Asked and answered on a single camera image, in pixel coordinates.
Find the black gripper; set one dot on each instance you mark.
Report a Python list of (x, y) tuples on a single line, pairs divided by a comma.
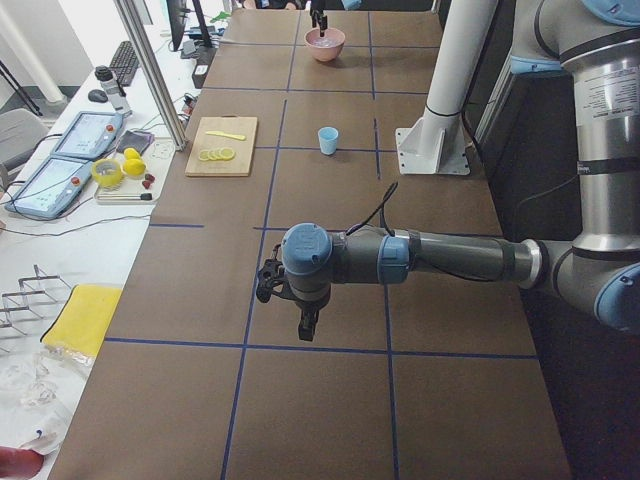
[(318, 11), (306, 307)]

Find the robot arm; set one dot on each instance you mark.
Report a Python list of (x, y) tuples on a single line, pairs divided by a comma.
[(584, 252), (346, 4)]

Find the pile of clear ice cubes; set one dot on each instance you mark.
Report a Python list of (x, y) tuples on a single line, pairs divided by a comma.
[(325, 42)]

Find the light blue paper cup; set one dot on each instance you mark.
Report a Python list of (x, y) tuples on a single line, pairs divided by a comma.
[(328, 139)]

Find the pink bowl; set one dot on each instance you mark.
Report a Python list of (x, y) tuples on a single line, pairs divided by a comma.
[(325, 55)]

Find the yellow plastic knife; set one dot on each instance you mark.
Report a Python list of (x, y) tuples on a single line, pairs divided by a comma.
[(223, 134)]

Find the bamboo cutting board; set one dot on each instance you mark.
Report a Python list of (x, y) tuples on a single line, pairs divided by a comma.
[(240, 165)]

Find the top lemon slice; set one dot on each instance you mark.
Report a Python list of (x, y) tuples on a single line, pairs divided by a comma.
[(230, 152)]

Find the black keyboard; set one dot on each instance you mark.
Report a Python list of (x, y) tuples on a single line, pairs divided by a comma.
[(124, 63)]

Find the white tray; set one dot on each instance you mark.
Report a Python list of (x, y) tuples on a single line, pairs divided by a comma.
[(129, 191)]

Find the water bottle black cap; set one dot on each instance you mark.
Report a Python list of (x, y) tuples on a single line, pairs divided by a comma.
[(113, 90)]

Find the whole yellow lemon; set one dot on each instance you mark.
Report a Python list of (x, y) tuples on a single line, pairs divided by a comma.
[(133, 163)]

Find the yellow cloth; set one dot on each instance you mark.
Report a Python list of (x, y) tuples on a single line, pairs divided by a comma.
[(81, 325)]

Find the computer mouse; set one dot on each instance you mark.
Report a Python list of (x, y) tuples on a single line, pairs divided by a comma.
[(97, 96)]

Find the yellow tape roll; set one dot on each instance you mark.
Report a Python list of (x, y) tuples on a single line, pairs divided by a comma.
[(107, 173)]

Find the upper teach pendant tablet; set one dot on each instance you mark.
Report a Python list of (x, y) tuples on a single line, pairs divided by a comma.
[(89, 135)]

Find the teach pendant tablet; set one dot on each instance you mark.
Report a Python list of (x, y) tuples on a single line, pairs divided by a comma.
[(89, 135), (51, 189)]

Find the lower teach pendant tablet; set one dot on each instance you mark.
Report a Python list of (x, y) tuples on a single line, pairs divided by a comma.
[(51, 189)]

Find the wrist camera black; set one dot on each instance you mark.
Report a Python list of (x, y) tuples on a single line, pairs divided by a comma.
[(272, 279)]

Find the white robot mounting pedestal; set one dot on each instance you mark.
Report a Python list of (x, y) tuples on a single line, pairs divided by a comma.
[(435, 144)]

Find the aluminium frame post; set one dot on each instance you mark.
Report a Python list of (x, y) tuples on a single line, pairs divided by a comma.
[(135, 30)]

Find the wire rack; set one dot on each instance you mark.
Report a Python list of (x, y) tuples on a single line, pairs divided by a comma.
[(35, 297)]

